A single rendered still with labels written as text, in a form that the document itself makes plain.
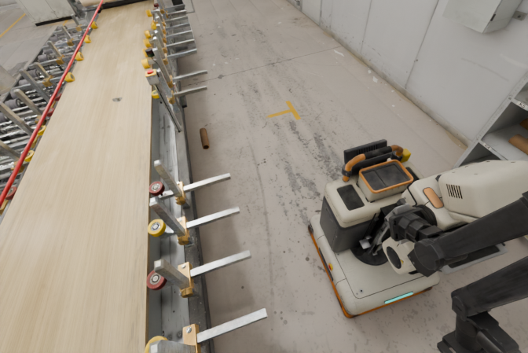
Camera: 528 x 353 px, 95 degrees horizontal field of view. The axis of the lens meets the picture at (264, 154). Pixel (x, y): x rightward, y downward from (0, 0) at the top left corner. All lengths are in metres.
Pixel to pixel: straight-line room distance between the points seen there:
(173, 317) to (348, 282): 1.02
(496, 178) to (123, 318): 1.36
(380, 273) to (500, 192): 1.09
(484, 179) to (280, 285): 1.52
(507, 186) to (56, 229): 1.87
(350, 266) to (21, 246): 1.83
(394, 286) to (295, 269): 0.68
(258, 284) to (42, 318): 1.23
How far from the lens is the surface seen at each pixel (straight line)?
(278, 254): 2.10
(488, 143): 2.46
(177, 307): 1.50
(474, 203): 0.90
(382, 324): 2.08
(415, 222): 0.92
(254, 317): 1.19
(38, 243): 1.73
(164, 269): 1.03
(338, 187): 1.43
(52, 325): 1.46
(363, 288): 1.80
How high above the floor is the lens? 1.99
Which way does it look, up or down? 49 degrees down
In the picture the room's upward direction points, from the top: 9 degrees counter-clockwise
